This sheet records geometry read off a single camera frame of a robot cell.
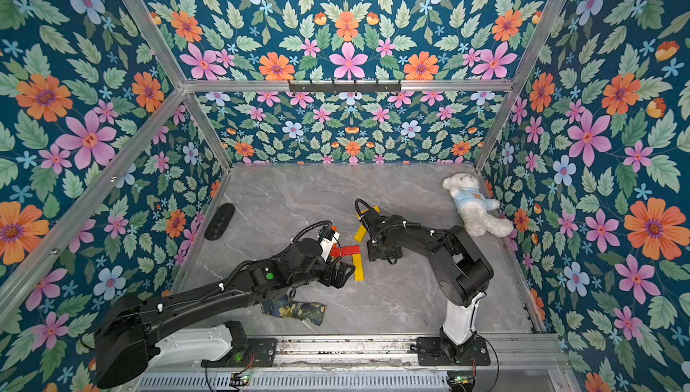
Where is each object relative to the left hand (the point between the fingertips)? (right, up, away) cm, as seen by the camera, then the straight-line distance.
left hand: (348, 264), depth 76 cm
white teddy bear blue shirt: (+44, +16, +19) cm, 51 cm away
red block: (-1, 0, +16) cm, 16 cm away
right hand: (+12, 0, +18) cm, 22 cm away
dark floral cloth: (-19, -14, +2) cm, 23 cm away
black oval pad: (-50, +10, +22) cm, 55 cm away
